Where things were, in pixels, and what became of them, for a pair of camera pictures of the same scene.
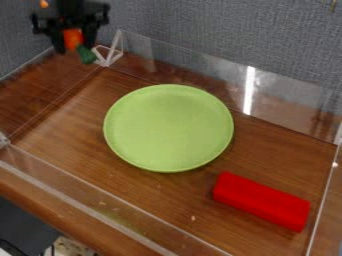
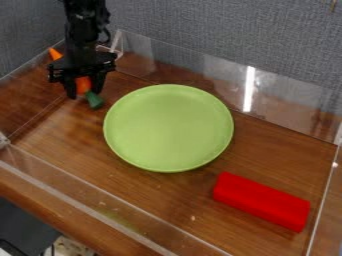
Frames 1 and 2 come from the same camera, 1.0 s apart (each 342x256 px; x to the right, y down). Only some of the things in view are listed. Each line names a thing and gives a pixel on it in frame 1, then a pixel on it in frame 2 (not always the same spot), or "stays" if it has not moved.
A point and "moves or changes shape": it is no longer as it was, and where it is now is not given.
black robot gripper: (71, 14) -> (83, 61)
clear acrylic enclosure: (193, 154) stays
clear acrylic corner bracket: (108, 54) stays
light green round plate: (169, 128) stays
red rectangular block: (261, 201) stays
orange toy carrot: (74, 40) moves or changes shape
